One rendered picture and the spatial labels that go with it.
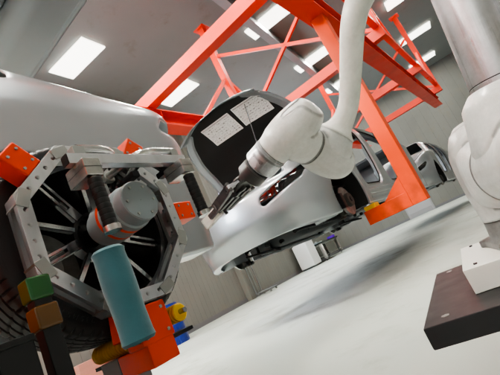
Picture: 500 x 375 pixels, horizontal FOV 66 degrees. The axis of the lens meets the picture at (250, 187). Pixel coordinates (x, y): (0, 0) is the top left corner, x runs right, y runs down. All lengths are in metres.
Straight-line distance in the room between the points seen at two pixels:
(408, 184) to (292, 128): 3.56
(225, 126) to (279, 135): 3.76
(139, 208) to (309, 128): 0.55
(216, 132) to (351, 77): 3.77
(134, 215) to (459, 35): 0.88
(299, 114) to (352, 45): 0.23
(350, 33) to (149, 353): 1.00
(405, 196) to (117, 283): 3.72
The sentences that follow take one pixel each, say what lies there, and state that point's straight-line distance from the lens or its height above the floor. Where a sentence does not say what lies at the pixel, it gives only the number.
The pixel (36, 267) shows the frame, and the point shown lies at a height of 0.76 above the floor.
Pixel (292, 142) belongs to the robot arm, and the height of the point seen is 0.75.
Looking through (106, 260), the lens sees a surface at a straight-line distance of 1.08.
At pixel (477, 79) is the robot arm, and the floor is 0.65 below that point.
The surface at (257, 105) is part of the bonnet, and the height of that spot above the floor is 2.25.
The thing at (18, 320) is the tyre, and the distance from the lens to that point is 1.25.
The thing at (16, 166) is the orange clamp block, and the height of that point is 1.05.
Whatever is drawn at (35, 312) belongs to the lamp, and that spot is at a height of 0.60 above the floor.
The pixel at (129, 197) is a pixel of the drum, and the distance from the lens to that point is 1.16.
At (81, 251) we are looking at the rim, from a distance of 1.34.
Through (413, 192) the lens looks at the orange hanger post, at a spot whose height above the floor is 0.64.
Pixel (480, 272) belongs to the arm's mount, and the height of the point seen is 0.33.
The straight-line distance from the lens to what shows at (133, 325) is 1.06.
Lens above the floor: 0.50
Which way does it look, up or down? 13 degrees up
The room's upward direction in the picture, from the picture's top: 25 degrees counter-clockwise
